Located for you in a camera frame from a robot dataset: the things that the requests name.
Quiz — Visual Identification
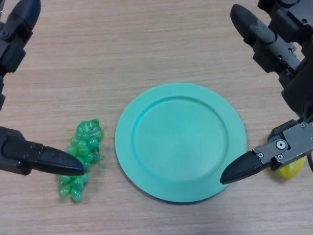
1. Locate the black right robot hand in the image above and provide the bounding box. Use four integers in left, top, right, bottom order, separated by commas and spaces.
219, 0, 313, 185

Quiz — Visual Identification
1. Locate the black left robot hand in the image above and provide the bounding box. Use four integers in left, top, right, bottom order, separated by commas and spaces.
0, 0, 85, 176

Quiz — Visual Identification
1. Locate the teal round plate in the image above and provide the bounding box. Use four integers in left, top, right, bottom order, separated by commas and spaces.
114, 83, 247, 204

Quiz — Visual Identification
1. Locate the green grape bunch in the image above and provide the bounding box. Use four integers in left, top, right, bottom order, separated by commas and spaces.
56, 117, 107, 203

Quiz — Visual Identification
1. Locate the yellow starfruit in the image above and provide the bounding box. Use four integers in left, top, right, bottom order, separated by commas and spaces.
268, 125, 307, 181

